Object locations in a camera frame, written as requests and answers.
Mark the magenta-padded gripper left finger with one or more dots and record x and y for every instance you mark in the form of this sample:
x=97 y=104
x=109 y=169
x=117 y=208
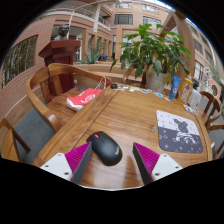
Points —
x=58 y=165

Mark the white pump bottle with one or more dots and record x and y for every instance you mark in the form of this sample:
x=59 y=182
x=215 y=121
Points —
x=194 y=99

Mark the grey white printed mouse pad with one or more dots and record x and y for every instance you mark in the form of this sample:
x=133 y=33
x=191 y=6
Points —
x=178 y=133

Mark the red white bag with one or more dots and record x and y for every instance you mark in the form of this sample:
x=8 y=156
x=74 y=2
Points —
x=81 y=99

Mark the yellow liquid bottle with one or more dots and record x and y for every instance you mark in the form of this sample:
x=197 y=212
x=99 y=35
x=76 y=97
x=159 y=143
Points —
x=186 y=90

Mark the small black object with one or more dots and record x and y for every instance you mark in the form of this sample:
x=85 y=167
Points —
x=114 y=86

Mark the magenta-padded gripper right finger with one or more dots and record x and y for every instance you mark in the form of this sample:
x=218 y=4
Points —
x=163 y=165

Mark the blue tube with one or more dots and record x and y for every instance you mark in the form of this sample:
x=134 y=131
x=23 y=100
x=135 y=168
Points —
x=174 y=88

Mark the dark bust statue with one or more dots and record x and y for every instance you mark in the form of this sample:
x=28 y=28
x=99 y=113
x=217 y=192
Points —
x=62 y=32

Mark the wooden round-back chair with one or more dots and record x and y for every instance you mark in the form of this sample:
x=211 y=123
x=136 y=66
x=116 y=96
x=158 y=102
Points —
x=38 y=100
x=128 y=74
x=216 y=126
x=8 y=141
x=210 y=96

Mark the dark red wooden podium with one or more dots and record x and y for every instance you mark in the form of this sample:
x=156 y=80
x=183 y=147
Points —
x=61 y=55

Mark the black computer mouse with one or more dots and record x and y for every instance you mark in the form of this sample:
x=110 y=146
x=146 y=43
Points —
x=105 y=148

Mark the spiky green agave plant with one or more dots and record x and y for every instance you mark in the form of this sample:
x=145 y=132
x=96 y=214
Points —
x=90 y=56

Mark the green potted plant white pot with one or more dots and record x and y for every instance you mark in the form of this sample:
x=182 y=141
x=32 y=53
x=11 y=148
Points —
x=153 y=53

